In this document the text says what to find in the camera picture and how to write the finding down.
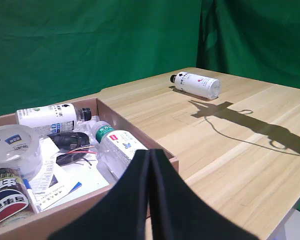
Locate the blue capped white marker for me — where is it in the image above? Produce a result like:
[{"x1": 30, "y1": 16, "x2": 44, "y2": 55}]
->
[{"x1": 22, "y1": 177, "x2": 41, "y2": 214}]

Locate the clear green capped water bottle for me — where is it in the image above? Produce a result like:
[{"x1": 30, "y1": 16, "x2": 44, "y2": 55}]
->
[{"x1": 89, "y1": 120, "x2": 149, "y2": 180}]

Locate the small black fan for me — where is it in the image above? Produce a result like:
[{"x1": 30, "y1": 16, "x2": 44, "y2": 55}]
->
[{"x1": 47, "y1": 131, "x2": 91, "y2": 151}]

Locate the clear tape roll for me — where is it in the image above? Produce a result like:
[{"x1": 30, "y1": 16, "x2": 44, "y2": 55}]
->
[{"x1": 0, "y1": 124, "x2": 44, "y2": 177}]

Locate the clear plastic bag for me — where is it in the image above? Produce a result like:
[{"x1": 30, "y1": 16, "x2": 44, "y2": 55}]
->
[{"x1": 74, "y1": 119, "x2": 101, "y2": 146}]

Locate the white paper receipt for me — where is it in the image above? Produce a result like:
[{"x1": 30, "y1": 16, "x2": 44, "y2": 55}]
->
[{"x1": 29, "y1": 152, "x2": 60, "y2": 198}]

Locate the white bottle with red logo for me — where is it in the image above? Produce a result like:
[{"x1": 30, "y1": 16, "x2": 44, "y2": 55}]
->
[{"x1": 169, "y1": 71, "x2": 222, "y2": 101}]

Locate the green cloth backdrop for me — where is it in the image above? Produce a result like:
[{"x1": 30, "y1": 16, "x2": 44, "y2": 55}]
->
[{"x1": 0, "y1": 0, "x2": 300, "y2": 118}]

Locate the brown cardboard box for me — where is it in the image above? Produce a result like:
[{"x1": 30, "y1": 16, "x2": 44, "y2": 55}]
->
[{"x1": 0, "y1": 97, "x2": 180, "y2": 240}]

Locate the white paper sheet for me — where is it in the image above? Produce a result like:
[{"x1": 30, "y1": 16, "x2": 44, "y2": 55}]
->
[{"x1": 37, "y1": 137, "x2": 111, "y2": 201}]

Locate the white and blue booklet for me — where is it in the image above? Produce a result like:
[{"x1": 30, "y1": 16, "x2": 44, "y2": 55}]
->
[{"x1": 33, "y1": 172, "x2": 83, "y2": 211}]

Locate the white bottle with green logo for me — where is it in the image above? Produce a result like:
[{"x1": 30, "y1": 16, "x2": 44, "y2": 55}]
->
[{"x1": 16, "y1": 102, "x2": 93, "y2": 134}]

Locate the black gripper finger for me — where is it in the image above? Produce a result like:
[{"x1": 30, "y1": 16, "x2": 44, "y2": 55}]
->
[
  {"x1": 149, "y1": 148, "x2": 261, "y2": 240},
  {"x1": 47, "y1": 149, "x2": 151, "y2": 240}
]

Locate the Pepsi labelled drink bottle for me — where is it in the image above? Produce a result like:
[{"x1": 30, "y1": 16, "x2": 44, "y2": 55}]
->
[{"x1": 0, "y1": 167, "x2": 36, "y2": 229}]

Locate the black part with coloured wires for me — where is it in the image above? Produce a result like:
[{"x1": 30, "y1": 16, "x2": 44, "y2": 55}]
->
[{"x1": 55, "y1": 146, "x2": 99, "y2": 167}]

